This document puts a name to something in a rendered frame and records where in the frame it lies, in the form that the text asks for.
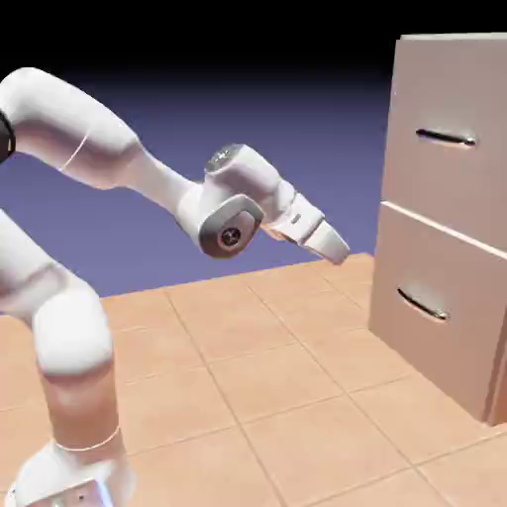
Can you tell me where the curved dark metal handle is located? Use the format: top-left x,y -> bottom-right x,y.
396,287 -> 450,322

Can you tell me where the beige drawer front with straight handle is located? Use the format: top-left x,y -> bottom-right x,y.
380,38 -> 507,254

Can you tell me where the straight dark metal handle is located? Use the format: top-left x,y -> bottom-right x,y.
415,129 -> 477,149

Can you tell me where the beige painted cabinet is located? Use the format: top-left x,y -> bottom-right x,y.
367,33 -> 507,427

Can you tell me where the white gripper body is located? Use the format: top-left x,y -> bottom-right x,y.
303,219 -> 352,266

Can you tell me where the beige drawer front with curved handle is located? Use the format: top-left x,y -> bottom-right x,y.
367,201 -> 507,422

